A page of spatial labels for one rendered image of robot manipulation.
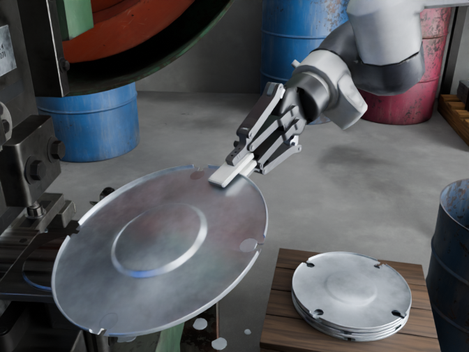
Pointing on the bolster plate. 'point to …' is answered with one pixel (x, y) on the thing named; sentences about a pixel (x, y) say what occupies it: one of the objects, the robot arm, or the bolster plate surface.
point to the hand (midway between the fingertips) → (232, 172)
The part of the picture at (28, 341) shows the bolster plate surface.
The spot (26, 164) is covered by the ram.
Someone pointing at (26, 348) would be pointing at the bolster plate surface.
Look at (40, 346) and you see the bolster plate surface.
